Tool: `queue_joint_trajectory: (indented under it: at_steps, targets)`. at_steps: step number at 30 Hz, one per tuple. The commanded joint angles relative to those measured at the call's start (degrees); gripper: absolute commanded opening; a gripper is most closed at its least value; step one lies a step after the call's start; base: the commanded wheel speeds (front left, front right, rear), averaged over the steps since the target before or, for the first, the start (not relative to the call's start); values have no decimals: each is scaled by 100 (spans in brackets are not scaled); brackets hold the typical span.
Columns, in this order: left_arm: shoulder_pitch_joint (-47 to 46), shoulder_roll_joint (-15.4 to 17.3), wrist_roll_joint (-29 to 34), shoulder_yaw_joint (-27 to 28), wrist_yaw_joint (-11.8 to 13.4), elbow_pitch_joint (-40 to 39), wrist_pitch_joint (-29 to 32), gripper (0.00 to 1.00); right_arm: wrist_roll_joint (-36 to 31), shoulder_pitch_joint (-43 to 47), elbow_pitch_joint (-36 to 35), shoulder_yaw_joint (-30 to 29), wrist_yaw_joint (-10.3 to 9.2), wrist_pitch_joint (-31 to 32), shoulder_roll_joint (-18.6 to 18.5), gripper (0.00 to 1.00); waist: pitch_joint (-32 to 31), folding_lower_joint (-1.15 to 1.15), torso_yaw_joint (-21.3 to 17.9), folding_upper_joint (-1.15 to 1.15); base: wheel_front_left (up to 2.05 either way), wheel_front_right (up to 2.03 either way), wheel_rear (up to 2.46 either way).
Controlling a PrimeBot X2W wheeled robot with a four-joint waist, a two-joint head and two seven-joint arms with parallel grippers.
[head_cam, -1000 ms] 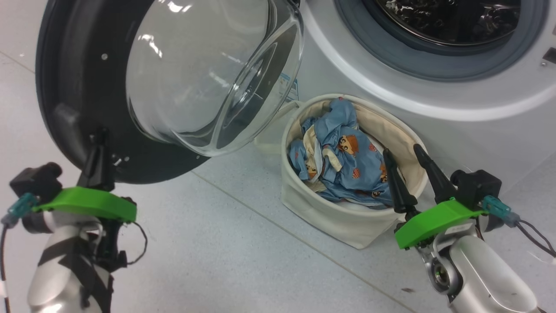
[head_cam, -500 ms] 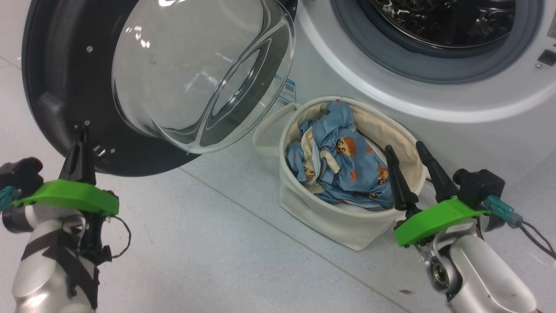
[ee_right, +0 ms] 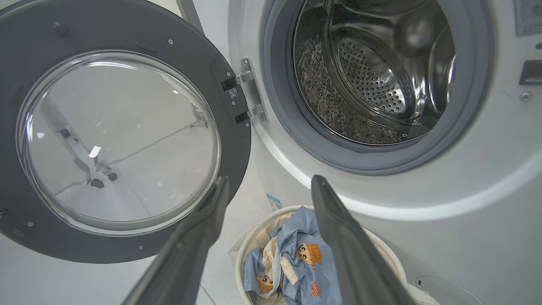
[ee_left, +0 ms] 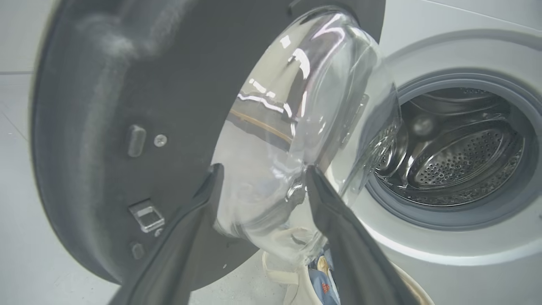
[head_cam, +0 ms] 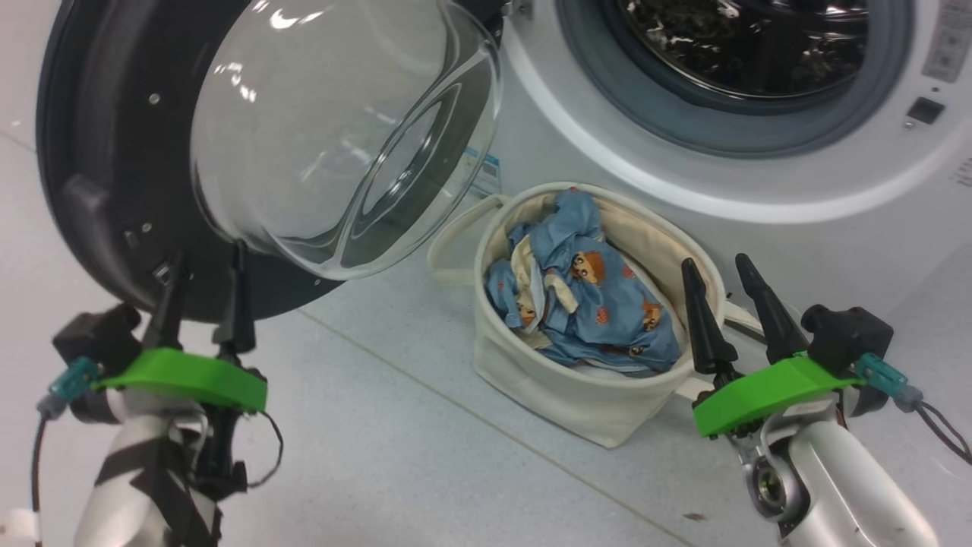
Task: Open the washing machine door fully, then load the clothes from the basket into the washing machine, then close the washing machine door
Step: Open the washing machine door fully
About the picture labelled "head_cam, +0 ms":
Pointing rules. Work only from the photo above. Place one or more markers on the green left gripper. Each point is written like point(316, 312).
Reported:
point(190, 380)

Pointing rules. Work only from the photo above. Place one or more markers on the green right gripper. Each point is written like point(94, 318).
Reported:
point(767, 391)

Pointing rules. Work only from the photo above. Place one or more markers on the blue cartoon print garment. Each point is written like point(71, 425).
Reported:
point(607, 311)

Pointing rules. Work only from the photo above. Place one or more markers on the black round glass washer door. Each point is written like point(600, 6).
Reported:
point(91, 152)

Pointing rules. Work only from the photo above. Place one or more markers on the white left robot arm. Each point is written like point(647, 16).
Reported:
point(129, 456)

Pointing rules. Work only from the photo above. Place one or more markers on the white front-load washing machine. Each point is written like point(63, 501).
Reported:
point(835, 243)

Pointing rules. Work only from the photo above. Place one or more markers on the stainless steel washing machine drum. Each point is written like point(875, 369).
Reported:
point(744, 53)

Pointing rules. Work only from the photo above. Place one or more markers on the cream fabric laundry basket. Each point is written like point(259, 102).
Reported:
point(569, 403)

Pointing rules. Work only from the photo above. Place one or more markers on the blue energy label sticker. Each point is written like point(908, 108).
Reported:
point(490, 175)

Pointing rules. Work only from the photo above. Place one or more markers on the grey warning label sticker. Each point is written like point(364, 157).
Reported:
point(949, 45)

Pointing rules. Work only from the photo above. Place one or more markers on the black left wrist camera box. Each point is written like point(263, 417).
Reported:
point(95, 338)

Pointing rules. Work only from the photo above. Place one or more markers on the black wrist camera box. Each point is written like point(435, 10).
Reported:
point(95, 338)
point(847, 338)

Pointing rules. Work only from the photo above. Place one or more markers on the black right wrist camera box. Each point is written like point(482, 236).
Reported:
point(847, 338)

